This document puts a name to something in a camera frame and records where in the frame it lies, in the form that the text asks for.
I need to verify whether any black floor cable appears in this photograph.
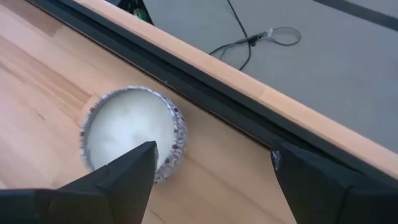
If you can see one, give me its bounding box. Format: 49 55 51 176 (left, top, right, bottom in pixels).
226 0 252 71

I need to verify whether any black aluminium table frame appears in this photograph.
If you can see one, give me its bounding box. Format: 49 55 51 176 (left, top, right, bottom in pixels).
26 0 398 189

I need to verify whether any black box with green board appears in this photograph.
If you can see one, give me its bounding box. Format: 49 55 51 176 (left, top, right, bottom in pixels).
114 0 154 25

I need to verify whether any thin looped floor cable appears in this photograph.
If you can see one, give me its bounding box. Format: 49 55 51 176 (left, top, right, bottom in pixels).
208 26 302 57

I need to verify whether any white patterned candle bowl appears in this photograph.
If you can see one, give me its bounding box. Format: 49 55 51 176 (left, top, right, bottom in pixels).
80 85 188 184

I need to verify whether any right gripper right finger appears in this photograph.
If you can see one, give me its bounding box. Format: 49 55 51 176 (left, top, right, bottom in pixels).
270 138 398 224

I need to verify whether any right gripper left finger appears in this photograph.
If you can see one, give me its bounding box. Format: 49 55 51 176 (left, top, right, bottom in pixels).
0 140 160 224

